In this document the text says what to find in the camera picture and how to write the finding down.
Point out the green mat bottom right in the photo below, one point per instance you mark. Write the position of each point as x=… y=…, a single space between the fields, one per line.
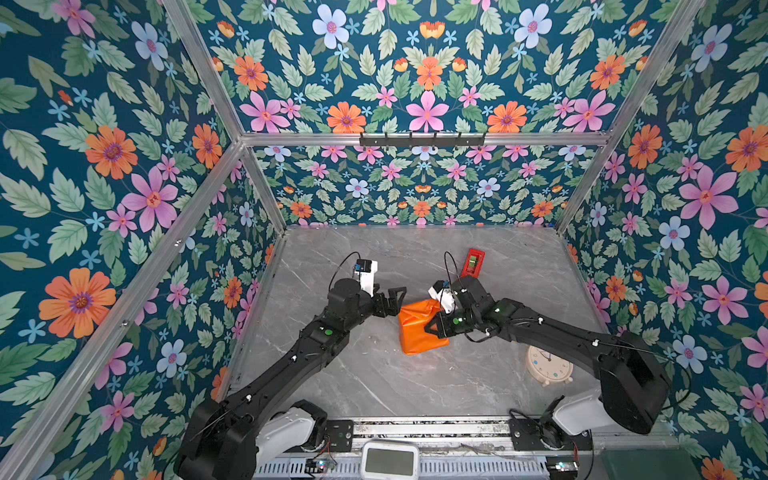
x=649 y=465

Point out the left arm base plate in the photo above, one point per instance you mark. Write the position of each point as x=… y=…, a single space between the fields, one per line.
x=333 y=435

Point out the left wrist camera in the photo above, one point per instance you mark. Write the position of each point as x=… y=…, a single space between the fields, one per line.
x=364 y=273

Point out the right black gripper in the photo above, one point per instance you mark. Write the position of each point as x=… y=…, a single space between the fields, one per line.
x=442 y=329

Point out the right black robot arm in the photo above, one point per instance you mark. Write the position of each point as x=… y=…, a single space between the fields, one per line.
x=633 y=385

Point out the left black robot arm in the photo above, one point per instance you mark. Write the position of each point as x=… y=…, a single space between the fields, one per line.
x=220 y=441

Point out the red tape dispenser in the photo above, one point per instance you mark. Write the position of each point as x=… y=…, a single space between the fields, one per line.
x=467 y=271

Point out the black hook rail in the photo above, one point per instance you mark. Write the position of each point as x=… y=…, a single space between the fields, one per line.
x=407 y=140

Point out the white round clock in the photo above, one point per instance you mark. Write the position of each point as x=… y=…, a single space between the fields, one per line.
x=547 y=368

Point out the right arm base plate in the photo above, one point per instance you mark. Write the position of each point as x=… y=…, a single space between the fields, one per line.
x=531 y=434

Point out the white display device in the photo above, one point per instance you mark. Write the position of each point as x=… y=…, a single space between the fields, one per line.
x=386 y=460

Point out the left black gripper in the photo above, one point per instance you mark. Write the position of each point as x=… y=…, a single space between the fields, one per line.
x=394 y=304

